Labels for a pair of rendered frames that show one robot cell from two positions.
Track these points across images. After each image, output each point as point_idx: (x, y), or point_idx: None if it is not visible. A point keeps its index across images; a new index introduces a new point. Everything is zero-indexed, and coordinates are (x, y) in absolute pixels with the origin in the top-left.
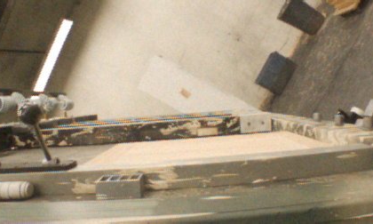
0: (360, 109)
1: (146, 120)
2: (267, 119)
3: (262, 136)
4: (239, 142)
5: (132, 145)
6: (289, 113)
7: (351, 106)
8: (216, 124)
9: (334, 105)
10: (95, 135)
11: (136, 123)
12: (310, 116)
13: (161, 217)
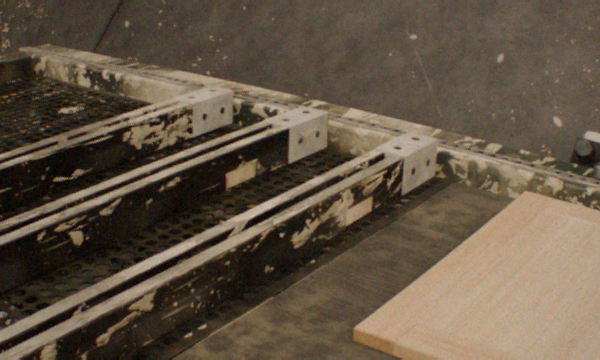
0: None
1: (126, 194)
2: (433, 153)
3: (540, 219)
4: (573, 253)
5: (423, 324)
6: (4, 6)
7: (257, 11)
8: (374, 187)
9: (192, 1)
10: (160, 313)
11: (223, 232)
12: (104, 22)
13: None
